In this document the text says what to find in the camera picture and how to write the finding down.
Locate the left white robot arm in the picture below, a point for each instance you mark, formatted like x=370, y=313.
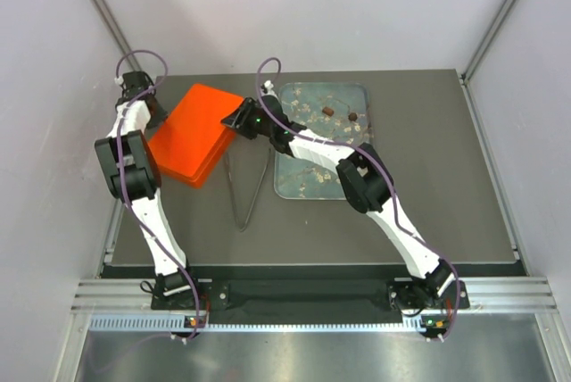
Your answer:
x=132, y=176

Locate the grey cable duct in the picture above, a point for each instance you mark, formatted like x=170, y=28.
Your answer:
x=184, y=324

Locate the brown square chocolate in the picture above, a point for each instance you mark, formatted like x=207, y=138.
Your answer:
x=329, y=112

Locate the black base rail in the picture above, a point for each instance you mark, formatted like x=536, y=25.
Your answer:
x=304, y=294

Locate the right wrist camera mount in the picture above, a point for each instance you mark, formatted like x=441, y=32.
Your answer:
x=267, y=89

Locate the orange box lid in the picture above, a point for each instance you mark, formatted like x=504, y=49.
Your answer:
x=199, y=114

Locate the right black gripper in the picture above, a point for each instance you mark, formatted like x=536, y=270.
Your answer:
x=239, y=119

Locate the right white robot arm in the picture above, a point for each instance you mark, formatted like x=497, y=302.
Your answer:
x=367, y=186

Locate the floral blue tray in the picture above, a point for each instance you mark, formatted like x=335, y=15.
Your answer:
x=330, y=139

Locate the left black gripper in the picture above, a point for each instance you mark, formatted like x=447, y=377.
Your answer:
x=160, y=116

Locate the metal tongs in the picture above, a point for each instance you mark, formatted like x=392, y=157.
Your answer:
x=244, y=187

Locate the orange chocolate box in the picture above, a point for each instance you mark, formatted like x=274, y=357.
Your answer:
x=190, y=160

